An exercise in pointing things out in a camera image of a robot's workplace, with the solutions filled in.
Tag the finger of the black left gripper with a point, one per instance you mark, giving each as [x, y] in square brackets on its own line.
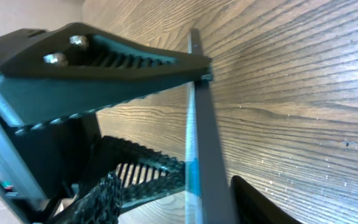
[253, 207]

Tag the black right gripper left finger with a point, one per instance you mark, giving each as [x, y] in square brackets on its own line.
[47, 77]

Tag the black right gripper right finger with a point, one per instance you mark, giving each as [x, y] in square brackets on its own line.
[122, 175]

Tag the blue Galaxy smartphone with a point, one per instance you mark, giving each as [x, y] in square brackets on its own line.
[207, 195]

